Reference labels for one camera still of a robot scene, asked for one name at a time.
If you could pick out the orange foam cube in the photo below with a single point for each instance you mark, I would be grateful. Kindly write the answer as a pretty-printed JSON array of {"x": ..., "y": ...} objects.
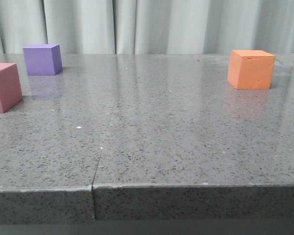
[{"x": 251, "y": 69}]

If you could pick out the grey curtain backdrop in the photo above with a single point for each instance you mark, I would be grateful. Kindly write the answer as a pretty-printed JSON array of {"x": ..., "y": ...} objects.
[{"x": 148, "y": 26}]

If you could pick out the purple foam cube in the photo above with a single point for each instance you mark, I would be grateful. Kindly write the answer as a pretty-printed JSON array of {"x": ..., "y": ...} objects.
[{"x": 43, "y": 59}]

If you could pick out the pink foam cube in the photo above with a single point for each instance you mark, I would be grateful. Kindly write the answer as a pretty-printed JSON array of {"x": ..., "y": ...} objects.
[{"x": 10, "y": 88}]

